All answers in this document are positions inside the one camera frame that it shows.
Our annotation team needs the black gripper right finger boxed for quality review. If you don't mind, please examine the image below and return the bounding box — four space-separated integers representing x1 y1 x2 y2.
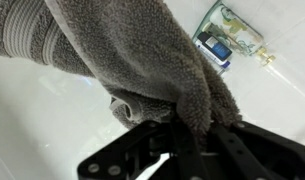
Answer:
210 121 305 180

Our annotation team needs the glass shower shelf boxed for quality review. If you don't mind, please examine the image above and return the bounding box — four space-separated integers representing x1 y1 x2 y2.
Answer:
191 0 226 43

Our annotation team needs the grey bath towel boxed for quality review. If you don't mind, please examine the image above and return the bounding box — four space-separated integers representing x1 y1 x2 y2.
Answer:
0 0 244 148

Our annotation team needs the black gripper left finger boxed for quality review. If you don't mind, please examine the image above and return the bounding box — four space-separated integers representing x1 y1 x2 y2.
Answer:
76 119 206 180

